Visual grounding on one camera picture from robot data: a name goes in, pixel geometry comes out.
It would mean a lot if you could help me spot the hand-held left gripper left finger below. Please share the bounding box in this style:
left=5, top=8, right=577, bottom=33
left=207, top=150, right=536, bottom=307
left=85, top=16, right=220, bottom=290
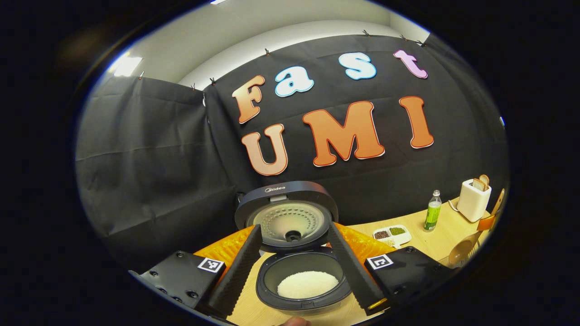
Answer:
left=128, top=223, right=264, bottom=320

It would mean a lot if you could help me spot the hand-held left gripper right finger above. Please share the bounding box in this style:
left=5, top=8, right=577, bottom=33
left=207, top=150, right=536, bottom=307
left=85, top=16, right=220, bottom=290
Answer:
left=326, top=221, right=454, bottom=317

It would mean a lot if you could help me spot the wooden spoon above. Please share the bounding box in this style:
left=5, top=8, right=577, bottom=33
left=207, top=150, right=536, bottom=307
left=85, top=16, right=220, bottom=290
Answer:
left=448, top=188, right=506, bottom=268

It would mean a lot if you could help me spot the white rice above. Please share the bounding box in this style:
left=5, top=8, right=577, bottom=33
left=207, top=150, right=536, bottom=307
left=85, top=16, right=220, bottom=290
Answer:
left=277, top=270, right=340, bottom=300

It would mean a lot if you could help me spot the dark grey rice cooker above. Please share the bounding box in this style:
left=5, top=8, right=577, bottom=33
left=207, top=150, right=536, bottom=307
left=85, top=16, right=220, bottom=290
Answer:
left=234, top=181, right=354, bottom=316

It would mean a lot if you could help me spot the white toaster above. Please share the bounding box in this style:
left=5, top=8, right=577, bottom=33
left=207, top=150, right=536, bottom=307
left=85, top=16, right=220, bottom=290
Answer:
left=456, top=178, right=493, bottom=223

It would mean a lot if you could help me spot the green label plastic bottle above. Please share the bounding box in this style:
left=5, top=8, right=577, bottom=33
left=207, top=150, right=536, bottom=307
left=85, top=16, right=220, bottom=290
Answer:
left=423, top=190, right=443, bottom=232

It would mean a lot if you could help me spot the white divided dish of grains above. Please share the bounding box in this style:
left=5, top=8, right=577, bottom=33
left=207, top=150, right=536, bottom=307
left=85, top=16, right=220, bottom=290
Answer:
left=372, top=225, right=412, bottom=249

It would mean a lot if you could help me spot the ceiling light panel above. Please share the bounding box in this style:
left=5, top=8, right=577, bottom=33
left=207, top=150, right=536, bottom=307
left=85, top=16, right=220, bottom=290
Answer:
left=112, top=55, right=144, bottom=78

